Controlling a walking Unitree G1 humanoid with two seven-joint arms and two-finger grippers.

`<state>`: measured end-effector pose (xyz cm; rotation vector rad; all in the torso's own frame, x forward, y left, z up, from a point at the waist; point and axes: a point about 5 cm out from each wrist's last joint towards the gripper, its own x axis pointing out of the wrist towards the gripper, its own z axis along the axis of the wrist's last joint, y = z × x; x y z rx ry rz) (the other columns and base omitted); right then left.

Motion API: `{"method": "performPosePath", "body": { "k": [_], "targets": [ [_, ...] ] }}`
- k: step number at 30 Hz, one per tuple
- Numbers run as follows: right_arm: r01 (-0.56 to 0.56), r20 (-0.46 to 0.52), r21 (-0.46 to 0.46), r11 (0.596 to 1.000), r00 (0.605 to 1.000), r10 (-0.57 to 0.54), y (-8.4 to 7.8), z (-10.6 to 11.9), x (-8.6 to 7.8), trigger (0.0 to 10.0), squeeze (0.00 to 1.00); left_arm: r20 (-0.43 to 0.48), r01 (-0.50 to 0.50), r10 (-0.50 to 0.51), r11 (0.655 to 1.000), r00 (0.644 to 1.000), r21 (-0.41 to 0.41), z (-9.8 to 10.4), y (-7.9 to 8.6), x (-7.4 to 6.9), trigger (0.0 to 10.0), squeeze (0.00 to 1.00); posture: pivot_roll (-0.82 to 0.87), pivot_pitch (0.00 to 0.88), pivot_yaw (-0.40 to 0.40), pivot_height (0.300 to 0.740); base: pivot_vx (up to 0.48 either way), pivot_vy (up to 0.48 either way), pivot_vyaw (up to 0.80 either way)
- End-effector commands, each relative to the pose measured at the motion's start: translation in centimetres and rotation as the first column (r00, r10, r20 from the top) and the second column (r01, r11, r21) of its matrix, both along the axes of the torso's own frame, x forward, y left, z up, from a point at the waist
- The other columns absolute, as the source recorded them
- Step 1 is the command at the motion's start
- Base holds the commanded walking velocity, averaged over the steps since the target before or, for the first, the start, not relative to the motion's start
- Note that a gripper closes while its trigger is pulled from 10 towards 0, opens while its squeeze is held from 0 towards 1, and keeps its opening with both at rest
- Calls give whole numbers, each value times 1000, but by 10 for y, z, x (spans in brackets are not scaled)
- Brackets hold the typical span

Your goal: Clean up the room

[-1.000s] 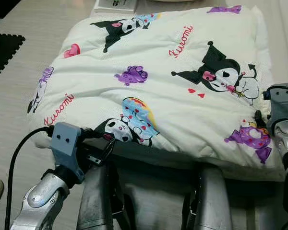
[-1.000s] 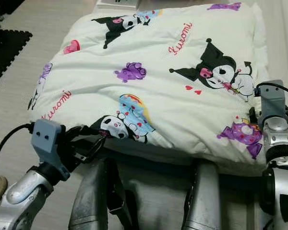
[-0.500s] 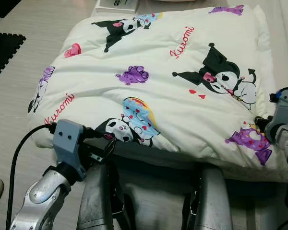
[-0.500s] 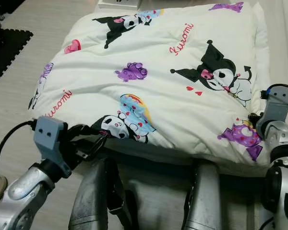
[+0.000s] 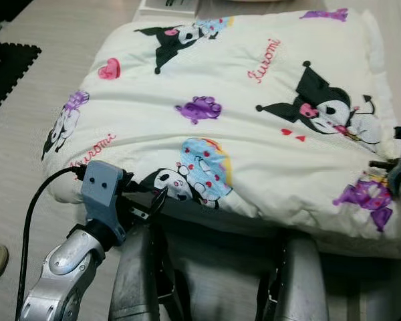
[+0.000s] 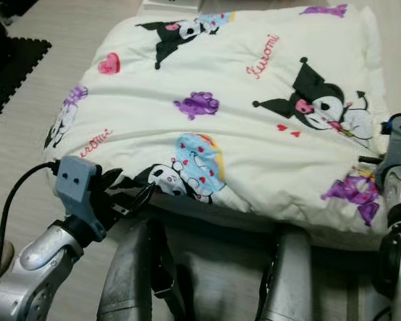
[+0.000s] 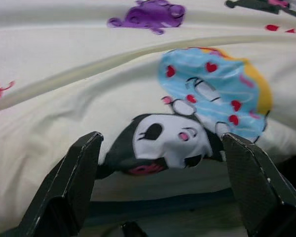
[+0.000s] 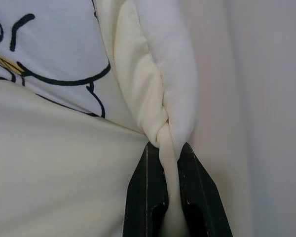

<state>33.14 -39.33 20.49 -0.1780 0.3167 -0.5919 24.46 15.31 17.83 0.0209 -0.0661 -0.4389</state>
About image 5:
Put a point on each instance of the cream Kuromi print blanket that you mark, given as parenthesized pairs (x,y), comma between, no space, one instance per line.
(240,134)

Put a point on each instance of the silver robot left leg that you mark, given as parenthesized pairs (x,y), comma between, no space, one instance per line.
(137,281)

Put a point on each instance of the silver robot leg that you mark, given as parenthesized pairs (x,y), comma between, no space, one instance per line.
(137,281)
(301,281)

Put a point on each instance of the silver robot right leg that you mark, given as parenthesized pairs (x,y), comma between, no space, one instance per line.
(301,281)

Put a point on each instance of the black foam floor mat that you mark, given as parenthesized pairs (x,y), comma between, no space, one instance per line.
(7,77)

